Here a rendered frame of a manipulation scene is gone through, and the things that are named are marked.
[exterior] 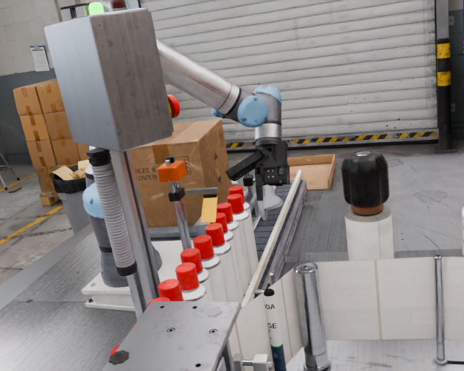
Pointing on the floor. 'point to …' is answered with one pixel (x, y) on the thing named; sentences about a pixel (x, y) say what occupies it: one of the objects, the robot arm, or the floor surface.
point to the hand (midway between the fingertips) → (261, 215)
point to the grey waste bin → (75, 210)
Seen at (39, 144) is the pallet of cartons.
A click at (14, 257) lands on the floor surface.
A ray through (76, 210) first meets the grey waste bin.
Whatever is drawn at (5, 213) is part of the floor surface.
